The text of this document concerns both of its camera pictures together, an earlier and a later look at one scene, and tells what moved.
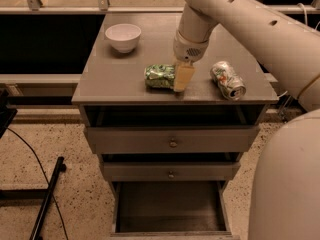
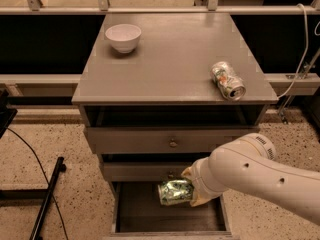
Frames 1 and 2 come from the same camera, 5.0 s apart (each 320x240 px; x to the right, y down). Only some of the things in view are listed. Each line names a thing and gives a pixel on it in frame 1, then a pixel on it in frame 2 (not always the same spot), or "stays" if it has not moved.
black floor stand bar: x=60 y=167 stays
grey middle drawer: x=170 y=170 stays
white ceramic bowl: x=124 y=36 stays
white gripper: x=186 y=51 -> x=199 y=180
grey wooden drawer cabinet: x=166 y=153 stays
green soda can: x=160 y=76 -> x=171 y=192
